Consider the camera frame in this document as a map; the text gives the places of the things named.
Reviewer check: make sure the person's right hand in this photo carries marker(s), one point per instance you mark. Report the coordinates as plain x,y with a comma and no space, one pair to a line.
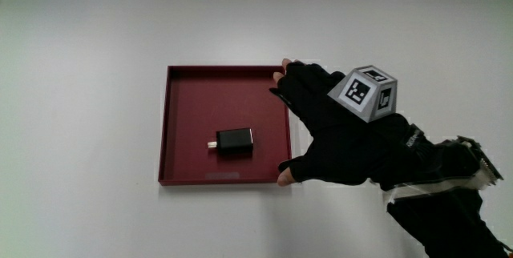
340,146

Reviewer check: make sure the black charger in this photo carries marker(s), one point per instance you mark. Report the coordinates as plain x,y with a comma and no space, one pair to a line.
235,139

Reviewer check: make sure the dark red square plate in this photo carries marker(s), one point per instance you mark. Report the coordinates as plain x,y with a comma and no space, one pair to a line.
192,101

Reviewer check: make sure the person's right forearm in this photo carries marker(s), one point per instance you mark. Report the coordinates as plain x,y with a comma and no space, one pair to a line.
445,210

